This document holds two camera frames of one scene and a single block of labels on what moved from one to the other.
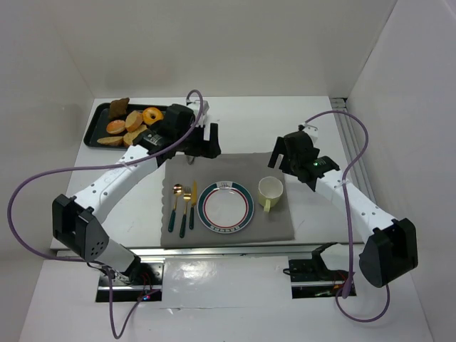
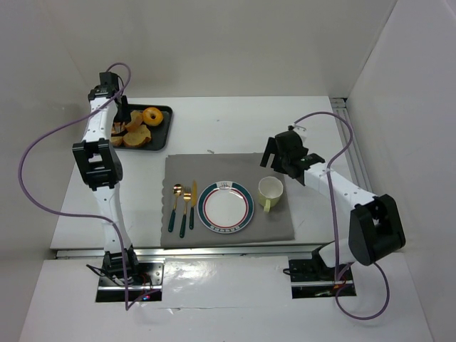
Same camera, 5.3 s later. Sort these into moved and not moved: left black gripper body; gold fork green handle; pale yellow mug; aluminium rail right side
Moved: left black gripper body
Not moved: gold fork green handle; aluminium rail right side; pale yellow mug
